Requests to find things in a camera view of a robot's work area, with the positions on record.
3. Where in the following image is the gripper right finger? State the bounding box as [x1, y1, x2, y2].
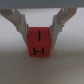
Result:
[48, 7, 82, 52]

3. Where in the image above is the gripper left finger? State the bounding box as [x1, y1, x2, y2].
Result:
[0, 8, 32, 52]

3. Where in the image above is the pink block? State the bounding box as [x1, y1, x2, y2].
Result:
[27, 26, 52, 58]

